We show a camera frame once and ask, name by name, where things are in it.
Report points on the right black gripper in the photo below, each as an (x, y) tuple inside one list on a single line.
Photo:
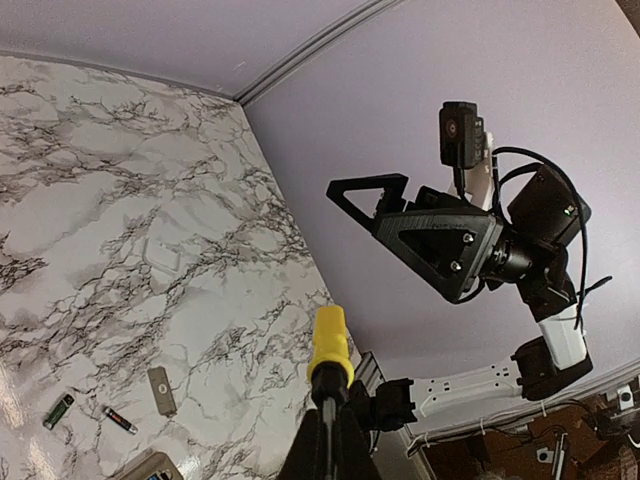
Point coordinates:
[(450, 225)]

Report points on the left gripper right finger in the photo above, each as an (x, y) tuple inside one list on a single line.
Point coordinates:
[(355, 423)]

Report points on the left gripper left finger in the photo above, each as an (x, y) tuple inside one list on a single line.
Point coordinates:
[(304, 459)]

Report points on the yellow handled screwdriver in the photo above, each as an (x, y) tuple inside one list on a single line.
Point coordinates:
[(330, 374)]

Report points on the small white remote control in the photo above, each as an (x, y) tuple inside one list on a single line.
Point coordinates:
[(156, 465)]

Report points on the grey battery cover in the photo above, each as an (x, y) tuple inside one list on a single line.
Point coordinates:
[(162, 392)]

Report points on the black battery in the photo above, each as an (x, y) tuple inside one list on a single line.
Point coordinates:
[(58, 411), (120, 420)]

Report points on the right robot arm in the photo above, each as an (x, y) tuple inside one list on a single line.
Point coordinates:
[(458, 249)]

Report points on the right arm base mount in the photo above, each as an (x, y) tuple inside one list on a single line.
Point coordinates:
[(389, 409)]

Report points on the aluminium front rail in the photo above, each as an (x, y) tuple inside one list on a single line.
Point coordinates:
[(610, 403)]

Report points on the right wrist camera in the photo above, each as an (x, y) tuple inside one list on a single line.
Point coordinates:
[(461, 135)]

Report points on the right aluminium corner post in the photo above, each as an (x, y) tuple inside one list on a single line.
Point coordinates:
[(311, 48)]

